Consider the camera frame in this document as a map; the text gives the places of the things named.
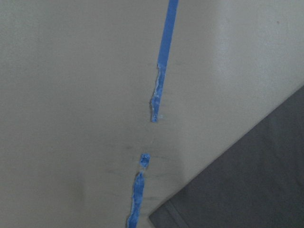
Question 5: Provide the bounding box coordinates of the dark brown t-shirt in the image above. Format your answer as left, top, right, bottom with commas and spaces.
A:
149, 88, 304, 228

